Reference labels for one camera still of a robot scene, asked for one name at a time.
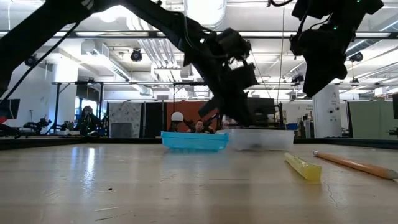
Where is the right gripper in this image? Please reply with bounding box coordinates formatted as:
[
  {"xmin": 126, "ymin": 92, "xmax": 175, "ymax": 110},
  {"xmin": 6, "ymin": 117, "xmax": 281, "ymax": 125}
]
[{"xmin": 289, "ymin": 23, "xmax": 357, "ymax": 98}]

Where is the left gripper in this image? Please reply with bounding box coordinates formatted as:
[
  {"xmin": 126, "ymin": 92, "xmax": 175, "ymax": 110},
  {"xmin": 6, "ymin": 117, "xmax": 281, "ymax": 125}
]
[{"xmin": 185, "ymin": 27, "xmax": 259, "ymax": 127}]

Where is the blue plastic box lid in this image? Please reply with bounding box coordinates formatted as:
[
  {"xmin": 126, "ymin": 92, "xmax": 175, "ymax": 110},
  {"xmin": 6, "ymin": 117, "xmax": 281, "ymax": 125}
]
[{"xmin": 160, "ymin": 131, "xmax": 229, "ymax": 152}]

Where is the clear plastic supply box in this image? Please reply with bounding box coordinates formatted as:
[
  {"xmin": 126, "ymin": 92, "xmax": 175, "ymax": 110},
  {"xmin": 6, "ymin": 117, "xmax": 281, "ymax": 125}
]
[{"xmin": 217, "ymin": 128, "xmax": 295, "ymax": 152}]

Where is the orange wooden pencil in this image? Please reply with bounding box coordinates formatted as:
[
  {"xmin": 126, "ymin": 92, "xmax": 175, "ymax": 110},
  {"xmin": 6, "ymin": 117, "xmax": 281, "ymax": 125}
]
[{"xmin": 312, "ymin": 150, "xmax": 398, "ymax": 180}]

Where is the yellow translucent stick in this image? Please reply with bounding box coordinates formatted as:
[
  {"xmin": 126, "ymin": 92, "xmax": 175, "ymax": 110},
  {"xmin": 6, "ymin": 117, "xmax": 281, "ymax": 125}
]
[{"xmin": 284, "ymin": 152, "xmax": 323, "ymax": 182}]

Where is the person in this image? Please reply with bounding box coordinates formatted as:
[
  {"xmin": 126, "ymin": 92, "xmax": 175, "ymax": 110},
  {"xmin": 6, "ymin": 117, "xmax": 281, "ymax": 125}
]
[
  {"xmin": 186, "ymin": 119, "xmax": 215, "ymax": 134},
  {"xmin": 76, "ymin": 105, "xmax": 102, "ymax": 137}
]

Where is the orange partition panel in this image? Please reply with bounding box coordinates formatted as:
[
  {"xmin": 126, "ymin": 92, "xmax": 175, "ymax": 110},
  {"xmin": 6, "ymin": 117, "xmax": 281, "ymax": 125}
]
[{"xmin": 165, "ymin": 100, "xmax": 218, "ymax": 133}]

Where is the white square column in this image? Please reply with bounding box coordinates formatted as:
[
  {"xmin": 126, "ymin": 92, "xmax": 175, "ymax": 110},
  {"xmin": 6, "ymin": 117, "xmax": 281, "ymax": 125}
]
[{"xmin": 312, "ymin": 84, "xmax": 343, "ymax": 139}]

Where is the large black monitor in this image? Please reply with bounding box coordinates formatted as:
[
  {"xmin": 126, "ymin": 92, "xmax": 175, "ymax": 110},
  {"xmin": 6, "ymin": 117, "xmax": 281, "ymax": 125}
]
[{"xmin": 247, "ymin": 96, "xmax": 277, "ymax": 127}]

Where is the white round helmet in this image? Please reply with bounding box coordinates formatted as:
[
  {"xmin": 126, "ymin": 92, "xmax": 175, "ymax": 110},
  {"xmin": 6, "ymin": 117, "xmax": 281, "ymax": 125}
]
[{"xmin": 170, "ymin": 111, "xmax": 185, "ymax": 123}]

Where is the pale green partition panel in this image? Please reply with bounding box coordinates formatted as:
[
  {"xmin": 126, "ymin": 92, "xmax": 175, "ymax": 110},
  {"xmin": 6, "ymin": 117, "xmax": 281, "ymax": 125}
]
[{"xmin": 346, "ymin": 100, "xmax": 396, "ymax": 139}]

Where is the marbled grey partition panel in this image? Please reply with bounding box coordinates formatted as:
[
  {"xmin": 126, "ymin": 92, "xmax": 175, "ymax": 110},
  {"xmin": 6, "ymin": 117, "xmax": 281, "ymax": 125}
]
[{"xmin": 108, "ymin": 101, "xmax": 142, "ymax": 138}]

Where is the grey waste bin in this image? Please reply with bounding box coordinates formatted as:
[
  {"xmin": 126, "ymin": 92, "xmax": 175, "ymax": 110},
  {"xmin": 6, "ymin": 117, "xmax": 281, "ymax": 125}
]
[{"xmin": 110, "ymin": 122, "xmax": 134, "ymax": 139}]

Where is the black monitor with red corner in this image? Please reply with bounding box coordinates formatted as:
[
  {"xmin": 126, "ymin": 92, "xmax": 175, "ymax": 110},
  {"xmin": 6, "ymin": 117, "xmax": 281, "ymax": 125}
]
[{"xmin": 0, "ymin": 98, "xmax": 21, "ymax": 121}]

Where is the black hanging ceiling camera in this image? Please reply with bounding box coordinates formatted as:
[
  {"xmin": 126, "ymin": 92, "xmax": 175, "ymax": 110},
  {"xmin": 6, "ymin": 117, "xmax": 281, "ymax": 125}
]
[
  {"xmin": 24, "ymin": 53, "xmax": 39, "ymax": 67},
  {"xmin": 130, "ymin": 48, "xmax": 144, "ymax": 63},
  {"xmin": 349, "ymin": 51, "xmax": 364, "ymax": 63}
]

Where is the silver ceiling air duct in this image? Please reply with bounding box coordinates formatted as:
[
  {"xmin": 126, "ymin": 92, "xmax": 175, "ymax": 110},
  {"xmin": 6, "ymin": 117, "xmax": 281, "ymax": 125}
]
[{"xmin": 183, "ymin": 0, "xmax": 228, "ymax": 29}]

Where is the black overhead frame beam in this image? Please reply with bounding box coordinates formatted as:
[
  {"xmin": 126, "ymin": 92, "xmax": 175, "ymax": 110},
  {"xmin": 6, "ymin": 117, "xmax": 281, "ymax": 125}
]
[{"xmin": 0, "ymin": 30, "xmax": 398, "ymax": 39}]

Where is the black table edge rail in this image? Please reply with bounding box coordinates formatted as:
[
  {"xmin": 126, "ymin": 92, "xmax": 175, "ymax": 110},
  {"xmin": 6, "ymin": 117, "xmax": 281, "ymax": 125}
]
[{"xmin": 0, "ymin": 136, "xmax": 398, "ymax": 151}]

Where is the black metal frame stand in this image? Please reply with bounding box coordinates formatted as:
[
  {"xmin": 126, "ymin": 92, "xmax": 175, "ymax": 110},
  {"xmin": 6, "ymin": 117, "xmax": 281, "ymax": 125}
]
[{"xmin": 51, "ymin": 80, "xmax": 105, "ymax": 135}]

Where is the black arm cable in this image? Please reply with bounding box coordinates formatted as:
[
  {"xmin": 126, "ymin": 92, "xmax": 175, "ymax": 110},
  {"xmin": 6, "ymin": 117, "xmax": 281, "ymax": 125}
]
[{"xmin": 0, "ymin": 22, "xmax": 81, "ymax": 103}]

